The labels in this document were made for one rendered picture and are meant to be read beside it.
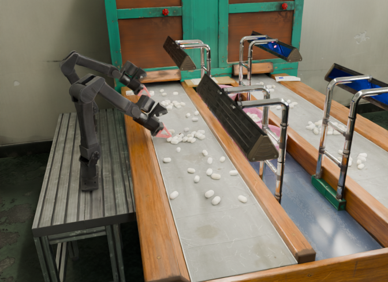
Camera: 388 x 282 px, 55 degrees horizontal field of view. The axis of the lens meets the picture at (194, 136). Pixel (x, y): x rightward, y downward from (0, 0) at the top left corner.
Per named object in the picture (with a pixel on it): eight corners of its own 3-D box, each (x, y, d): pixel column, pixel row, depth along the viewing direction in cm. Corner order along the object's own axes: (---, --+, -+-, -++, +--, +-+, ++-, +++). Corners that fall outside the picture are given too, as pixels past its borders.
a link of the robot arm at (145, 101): (147, 100, 178) (131, 86, 169) (159, 104, 172) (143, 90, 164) (135, 120, 176) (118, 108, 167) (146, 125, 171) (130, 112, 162)
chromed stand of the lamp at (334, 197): (338, 211, 134) (357, 93, 115) (310, 183, 152) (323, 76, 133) (384, 203, 137) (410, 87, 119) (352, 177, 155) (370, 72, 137)
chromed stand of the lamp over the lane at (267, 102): (231, 228, 126) (234, 105, 108) (216, 196, 144) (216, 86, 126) (283, 220, 130) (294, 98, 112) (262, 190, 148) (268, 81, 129)
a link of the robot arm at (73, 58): (118, 66, 212) (64, 47, 197) (122, 70, 204) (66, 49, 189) (111, 86, 214) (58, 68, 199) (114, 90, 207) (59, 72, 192)
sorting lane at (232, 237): (191, 289, 97) (191, 282, 96) (138, 91, 259) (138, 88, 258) (297, 269, 103) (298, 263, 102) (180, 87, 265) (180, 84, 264)
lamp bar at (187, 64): (180, 71, 179) (179, 56, 176) (163, 47, 235) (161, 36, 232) (196, 69, 181) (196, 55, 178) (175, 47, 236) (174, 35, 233)
